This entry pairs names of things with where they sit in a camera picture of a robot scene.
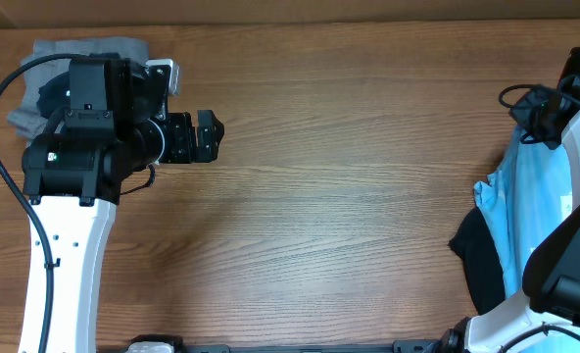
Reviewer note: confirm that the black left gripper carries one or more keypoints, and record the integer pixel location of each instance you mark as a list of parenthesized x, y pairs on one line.
[(184, 151)]

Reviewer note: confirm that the light blue printed t-shirt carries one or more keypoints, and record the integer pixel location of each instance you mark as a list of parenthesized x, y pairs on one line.
[(522, 202)]

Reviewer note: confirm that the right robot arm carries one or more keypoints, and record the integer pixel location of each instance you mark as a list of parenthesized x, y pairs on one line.
[(551, 279)]

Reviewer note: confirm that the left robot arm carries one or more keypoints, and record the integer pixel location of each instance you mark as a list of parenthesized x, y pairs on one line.
[(72, 180)]

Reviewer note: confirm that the black garment at right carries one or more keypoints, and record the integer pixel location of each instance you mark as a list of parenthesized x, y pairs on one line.
[(474, 245)]

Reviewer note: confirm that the black folded Nike garment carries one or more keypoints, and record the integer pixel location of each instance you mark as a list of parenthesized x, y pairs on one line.
[(92, 90)]

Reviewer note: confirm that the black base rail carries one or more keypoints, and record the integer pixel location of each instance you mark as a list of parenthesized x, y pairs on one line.
[(153, 343)]

